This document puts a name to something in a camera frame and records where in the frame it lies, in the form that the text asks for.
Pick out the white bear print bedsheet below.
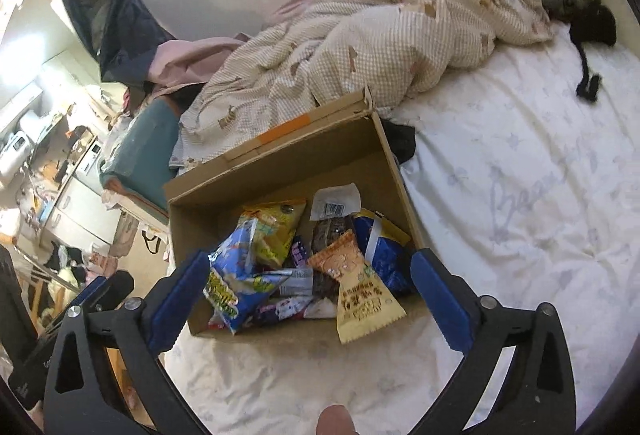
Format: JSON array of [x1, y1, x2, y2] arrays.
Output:
[[162, 22, 640, 435]]

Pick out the teal bed headboard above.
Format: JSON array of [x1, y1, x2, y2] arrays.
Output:
[[100, 97, 183, 216]]

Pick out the brown cardboard box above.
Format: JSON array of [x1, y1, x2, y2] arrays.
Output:
[[162, 87, 426, 340]]

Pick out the beige wafer packet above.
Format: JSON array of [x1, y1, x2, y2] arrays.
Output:
[[335, 272, 407, 346]]

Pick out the blue white snack bag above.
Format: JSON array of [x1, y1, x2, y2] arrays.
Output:
[[202, 217, 301, 336]]

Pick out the navy white small packet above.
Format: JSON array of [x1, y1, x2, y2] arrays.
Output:
[[290, 237, 313, 270]]

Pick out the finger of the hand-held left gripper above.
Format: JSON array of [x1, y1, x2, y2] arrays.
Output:
[[90, 271, 135, 307], [76, 276, 108, 305]]

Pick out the pink cloth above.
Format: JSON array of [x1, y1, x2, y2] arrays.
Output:
[[147, 32, 261, 98]]

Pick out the beige checked bear quilt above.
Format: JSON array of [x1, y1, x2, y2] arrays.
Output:
[[170, 0, 556, 168]]

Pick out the small brown white packet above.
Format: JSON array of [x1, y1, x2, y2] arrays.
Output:
[[252, 296, 337, 327]]

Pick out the white base cabinets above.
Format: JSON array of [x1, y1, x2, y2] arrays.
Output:
[[50, 175, 126, 246]]

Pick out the small orange snack packet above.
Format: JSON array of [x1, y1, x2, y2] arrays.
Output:
[[306, 230, 373, 283]]

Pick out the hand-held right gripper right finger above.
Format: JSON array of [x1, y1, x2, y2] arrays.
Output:
[[410, 247, 576, 435]]

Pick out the brown snack packet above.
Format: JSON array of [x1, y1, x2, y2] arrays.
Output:
[[311, 215, 356, 266]]

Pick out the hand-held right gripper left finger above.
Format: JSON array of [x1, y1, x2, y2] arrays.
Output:
[[44, 249, 211, 435]]

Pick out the white barcode snack packet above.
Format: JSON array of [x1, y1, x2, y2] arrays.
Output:
[[310, 183, 362, 222]]

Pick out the black white small packet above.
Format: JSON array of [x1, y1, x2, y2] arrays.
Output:
[[267, 267, 315, 300]]

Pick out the black strap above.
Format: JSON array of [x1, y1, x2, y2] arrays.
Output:
[[575, 42, 602, 103]]

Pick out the yellow snack bag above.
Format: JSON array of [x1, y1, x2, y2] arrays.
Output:
[[237, 199, 307, 268]]

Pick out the dark blue snack bag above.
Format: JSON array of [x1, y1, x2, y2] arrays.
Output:
[[351, 210, 418, 297]]

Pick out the dark navy jacket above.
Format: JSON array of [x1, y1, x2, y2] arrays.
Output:
[[51, 0, 176, 83]]

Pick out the person's right hand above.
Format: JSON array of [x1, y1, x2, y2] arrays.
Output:
[[318, 404, 357, 435]]

